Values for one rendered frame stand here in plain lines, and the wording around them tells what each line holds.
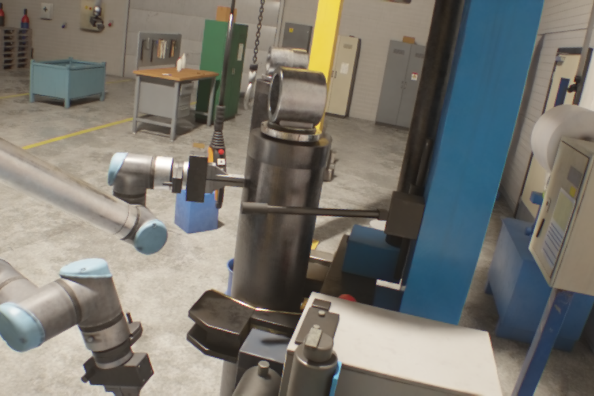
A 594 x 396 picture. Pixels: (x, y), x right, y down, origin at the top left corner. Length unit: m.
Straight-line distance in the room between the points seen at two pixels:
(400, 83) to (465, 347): 10.46
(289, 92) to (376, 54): 10.70
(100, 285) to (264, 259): 0.53
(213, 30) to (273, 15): 3.91
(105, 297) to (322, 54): 3.12
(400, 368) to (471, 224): 0.45
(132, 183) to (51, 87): 7.97
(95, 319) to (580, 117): 1.50
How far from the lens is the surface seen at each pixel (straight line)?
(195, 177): 1.34
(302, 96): 1.26
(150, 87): 7.43
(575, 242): 1.53
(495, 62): 1.20
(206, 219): 4.32
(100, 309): 0.98
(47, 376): 2.75
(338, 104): 11.50
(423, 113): 1.41
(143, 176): 1.33
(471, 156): 1.22
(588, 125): 1.79
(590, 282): 1.59
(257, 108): 2.67
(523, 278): 3.49
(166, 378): 2.71
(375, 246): 1.48
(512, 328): 3.70
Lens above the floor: 1.74
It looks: 18 degrees down
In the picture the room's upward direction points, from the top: 9 degrees clockwise
